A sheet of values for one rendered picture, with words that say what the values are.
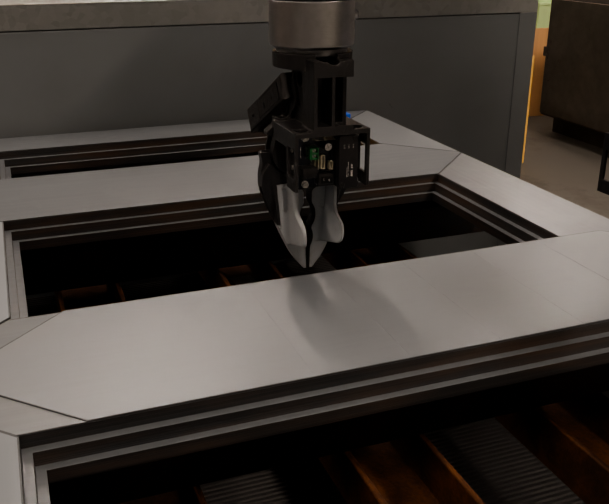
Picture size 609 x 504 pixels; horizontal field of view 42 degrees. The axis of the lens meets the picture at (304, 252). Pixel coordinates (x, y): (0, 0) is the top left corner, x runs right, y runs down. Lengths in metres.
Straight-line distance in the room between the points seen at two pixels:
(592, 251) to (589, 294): 0.11
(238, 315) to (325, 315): 0.07
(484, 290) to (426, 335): 0.11
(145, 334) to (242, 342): 0.08
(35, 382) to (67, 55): 0.85
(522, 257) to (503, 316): 0.14
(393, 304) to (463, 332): 0.07
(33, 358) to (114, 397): 0.09
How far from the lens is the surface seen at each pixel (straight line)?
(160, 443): 0.57
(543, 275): 0.79
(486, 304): 0.72
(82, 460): 0.56
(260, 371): 0.60
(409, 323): 0.67
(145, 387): 0.59
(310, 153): 0.70
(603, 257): 0.85
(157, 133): 1.34
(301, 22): 0.69
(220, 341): 0.64
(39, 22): 1.38
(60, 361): 0.64
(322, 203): 0.77
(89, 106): 1.41
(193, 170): 1.12
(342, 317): 0.68
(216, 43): 1.43
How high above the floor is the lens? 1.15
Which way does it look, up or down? 22 degrees down
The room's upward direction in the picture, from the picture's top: straight up
